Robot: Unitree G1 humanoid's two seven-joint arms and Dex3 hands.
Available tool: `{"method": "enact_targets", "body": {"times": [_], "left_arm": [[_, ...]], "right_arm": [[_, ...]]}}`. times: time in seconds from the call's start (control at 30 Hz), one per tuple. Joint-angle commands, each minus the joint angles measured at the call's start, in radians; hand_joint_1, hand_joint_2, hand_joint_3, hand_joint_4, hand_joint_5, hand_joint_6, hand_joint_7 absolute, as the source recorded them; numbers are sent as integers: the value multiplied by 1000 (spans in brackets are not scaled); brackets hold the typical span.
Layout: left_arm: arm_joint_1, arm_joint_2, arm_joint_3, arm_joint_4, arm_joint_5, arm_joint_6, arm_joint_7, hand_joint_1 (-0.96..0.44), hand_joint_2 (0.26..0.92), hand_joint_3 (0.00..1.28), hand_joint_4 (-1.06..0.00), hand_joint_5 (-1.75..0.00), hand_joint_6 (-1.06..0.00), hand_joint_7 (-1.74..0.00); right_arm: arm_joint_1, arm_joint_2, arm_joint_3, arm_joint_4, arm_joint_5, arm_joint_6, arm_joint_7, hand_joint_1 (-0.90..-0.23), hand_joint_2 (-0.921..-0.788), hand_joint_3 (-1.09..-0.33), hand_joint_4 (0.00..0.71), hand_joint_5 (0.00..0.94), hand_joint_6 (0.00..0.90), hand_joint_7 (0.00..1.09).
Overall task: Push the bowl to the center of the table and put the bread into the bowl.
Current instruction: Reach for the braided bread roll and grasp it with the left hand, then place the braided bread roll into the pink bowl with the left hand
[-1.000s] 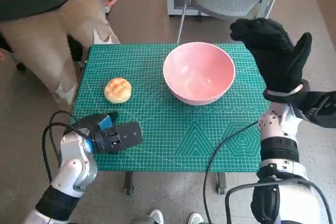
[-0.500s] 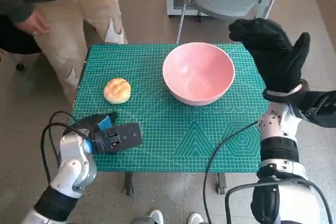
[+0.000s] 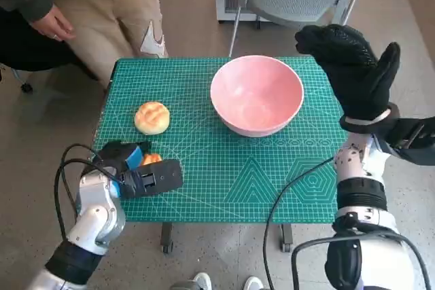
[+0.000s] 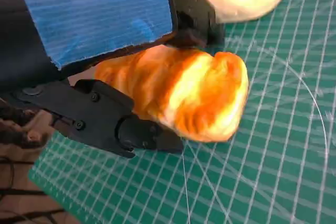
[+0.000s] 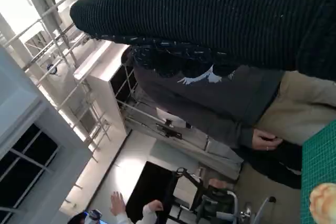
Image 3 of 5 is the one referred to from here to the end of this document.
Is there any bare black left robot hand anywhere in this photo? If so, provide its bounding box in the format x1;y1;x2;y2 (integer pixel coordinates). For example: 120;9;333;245
96;139;153;173

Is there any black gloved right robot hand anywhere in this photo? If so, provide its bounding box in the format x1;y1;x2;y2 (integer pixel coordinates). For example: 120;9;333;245
294;24;401;124

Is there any rectangular toy bread loaf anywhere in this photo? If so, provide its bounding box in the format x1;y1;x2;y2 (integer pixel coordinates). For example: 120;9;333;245
141;153;163;166

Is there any round toy bread bun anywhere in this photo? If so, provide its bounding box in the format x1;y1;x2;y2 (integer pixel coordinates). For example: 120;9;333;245
133;101;171;136

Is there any pink bowl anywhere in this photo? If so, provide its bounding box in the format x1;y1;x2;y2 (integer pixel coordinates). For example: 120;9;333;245
209;54;305;138

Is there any green cutting mat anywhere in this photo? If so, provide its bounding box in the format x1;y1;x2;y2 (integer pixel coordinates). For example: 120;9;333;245
92;56;351;224

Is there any black table leg with caster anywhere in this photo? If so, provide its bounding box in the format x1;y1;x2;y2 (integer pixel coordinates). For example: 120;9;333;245
161;222;175;254
280;223;294;253

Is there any silver chair leg with caster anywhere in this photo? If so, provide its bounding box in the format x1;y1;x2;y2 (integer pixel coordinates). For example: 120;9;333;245
12;67;34;94

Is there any person in tan trousers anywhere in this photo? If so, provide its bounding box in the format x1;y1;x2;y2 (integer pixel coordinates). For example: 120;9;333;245
0;0;200;87

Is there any person's right hand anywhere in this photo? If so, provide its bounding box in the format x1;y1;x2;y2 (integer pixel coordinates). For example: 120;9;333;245
30;6;77;41

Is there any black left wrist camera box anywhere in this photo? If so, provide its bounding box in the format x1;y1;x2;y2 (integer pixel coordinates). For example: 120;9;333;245
118;158;184;200

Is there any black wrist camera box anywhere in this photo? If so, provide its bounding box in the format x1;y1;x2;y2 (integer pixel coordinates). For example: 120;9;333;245
118;158;184;200
380;116;435;167

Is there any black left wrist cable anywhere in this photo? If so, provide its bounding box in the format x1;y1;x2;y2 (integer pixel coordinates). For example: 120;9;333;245
53;143;122;242

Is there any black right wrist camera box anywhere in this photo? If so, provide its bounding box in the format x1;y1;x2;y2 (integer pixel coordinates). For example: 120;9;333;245
380;116;435;167

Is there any long black cable over mat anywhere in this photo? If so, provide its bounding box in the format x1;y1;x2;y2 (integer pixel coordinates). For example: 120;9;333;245
263;156;336;290

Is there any black right arm cable loop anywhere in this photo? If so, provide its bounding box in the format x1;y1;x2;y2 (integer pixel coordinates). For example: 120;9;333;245
291;230;428;290

